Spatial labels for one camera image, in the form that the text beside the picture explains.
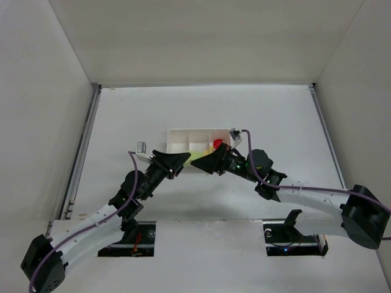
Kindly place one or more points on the right aluminium rail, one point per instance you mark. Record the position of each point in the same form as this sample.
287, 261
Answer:
312, 90

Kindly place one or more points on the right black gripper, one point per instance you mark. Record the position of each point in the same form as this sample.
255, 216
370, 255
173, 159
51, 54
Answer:
221, 160

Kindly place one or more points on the green lego brick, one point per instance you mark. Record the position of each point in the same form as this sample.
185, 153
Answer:
193, 156

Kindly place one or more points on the red round lego piece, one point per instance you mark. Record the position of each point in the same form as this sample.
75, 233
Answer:
217, 143

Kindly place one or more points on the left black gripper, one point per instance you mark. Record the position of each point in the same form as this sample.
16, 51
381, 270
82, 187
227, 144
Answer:
163, 165

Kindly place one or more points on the aluminium rail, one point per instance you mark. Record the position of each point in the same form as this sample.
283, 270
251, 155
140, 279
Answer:
68, 201
312, 90

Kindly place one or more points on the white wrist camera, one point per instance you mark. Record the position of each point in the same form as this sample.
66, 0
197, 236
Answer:
235, 135
141, 151

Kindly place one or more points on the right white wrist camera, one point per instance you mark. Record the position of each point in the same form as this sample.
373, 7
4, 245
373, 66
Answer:
235, 135

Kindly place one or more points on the left aluminium rail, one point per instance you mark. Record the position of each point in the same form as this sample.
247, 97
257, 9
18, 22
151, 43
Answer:
68, 201

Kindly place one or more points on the yellow lego piece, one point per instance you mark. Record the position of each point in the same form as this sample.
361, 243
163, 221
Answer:
208, 151

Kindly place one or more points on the white three-compartment container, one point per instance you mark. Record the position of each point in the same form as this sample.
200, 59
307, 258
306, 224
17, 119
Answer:
186, 140

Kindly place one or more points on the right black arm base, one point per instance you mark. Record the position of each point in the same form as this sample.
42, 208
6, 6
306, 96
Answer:
283, 239

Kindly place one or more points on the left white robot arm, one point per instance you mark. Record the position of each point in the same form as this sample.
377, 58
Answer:
48, 259

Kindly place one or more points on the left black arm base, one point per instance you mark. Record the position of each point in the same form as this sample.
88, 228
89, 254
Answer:
141, 244

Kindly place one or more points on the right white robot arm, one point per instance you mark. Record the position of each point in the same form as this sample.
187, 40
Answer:
356, 213

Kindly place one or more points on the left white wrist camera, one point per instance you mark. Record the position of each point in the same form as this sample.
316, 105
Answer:
141, 151

